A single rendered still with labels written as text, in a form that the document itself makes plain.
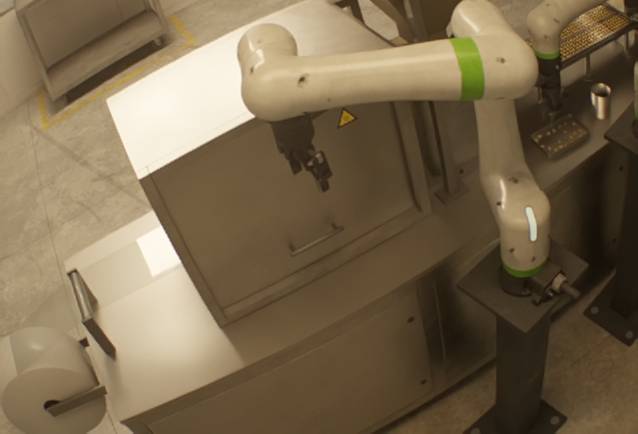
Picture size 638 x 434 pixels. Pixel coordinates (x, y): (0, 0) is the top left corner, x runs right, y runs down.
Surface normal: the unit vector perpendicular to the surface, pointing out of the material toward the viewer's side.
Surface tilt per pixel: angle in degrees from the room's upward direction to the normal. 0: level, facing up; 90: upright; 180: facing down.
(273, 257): 90
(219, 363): 0
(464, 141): 90
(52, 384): 90
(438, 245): 0
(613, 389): 0
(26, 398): 90
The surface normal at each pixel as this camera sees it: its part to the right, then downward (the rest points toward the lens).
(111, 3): 0.43, 0.51
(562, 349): -0.25, -0.73
